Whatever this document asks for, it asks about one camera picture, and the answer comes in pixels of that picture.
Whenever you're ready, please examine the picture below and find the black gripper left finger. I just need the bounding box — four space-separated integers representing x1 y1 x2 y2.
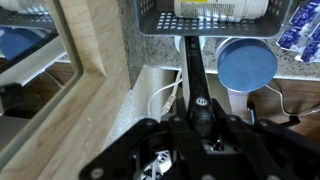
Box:
79 96 202 180

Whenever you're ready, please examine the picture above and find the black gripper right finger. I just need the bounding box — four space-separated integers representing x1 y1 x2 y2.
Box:
211 97 320 180

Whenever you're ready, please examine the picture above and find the black white electric toothbrush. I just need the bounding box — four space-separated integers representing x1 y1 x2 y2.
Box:
181 35 216 134

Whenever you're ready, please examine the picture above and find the white toothbrush charging base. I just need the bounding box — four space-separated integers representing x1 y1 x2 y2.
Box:
173 34 207 54

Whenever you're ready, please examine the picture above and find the wood framed mirror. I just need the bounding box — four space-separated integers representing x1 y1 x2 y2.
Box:
0 0 132 180

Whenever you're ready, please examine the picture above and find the blue white sachet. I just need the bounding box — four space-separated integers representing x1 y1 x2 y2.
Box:
275 26 304 52
294 39 320 63
289 0 314 28

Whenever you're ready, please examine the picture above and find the grey perforated plastic basket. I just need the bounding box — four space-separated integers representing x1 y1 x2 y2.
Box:
134 0 295 38

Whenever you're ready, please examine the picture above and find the white lotion bottle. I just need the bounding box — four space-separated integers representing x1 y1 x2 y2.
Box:
173 0 270 24

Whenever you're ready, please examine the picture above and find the white charger cable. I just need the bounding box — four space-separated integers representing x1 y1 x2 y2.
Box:
146 68 184 122

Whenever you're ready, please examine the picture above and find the thin white cable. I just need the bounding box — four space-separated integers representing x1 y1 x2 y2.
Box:
264 83 320 118

